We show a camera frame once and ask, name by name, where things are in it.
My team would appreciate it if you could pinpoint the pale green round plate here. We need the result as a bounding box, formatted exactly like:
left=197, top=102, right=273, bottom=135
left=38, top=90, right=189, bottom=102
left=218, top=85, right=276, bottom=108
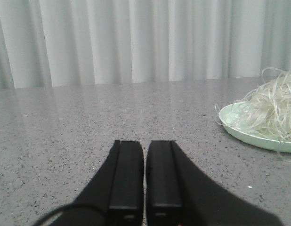
left=218, top=104, right=291, bottom=153

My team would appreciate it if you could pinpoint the white vermicelli noodle bundle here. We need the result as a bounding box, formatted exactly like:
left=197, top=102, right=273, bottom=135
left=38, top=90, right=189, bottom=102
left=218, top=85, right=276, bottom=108
left=214, top=67, right=291, bottom=163

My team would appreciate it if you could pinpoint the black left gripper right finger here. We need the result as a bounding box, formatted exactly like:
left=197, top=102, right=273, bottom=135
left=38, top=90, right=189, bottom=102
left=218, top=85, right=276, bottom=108
left=146, top=141, right=283, bottom=226

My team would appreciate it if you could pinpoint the white pleated curtain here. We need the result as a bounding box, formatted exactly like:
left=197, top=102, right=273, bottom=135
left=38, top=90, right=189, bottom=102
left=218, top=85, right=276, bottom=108
left=0, top=0, right=291, bottom=89

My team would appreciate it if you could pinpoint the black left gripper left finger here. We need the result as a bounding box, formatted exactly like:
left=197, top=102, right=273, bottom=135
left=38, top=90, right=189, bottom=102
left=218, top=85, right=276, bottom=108
left=35, top=140, right=144, bottom=226

